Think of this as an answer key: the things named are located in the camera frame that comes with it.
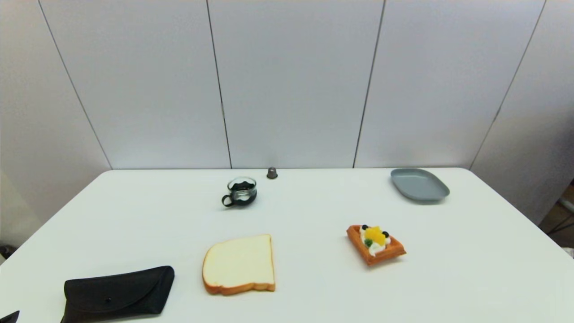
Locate black glasses case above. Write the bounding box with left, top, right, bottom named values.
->
left=61, top=266, right=175, bottom=323

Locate white bread slice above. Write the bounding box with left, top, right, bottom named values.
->
left=202, top=234, right=276, bottom=296

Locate waffle with fruit topping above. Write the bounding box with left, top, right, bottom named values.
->
left=346, top=224, right=407, bottom=266

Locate grey-blue shallow plate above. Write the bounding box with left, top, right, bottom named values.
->
left=390, top=168, right=450, bottom=202

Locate glass cup with black handle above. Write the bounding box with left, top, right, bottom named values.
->
left=221, top=177, right=258, bottom=208

